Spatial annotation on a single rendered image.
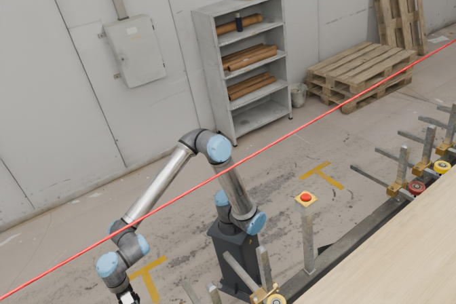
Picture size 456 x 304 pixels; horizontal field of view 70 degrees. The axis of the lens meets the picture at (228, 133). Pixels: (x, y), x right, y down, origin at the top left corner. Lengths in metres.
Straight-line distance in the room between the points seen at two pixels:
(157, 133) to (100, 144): 0.64
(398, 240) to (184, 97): 2.80
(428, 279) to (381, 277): 0.18
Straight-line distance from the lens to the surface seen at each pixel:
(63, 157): 3.78
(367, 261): 1.68
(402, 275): 1.67
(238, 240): 2.14
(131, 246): 1.51
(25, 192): 3.94
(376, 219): 2.11
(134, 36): 3.28
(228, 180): 1.65
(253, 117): 4.19
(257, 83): 3.99
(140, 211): 1.59
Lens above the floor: 2.25
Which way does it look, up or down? 32 degrees down
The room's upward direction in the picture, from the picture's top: 11 degrees counter-clockwise
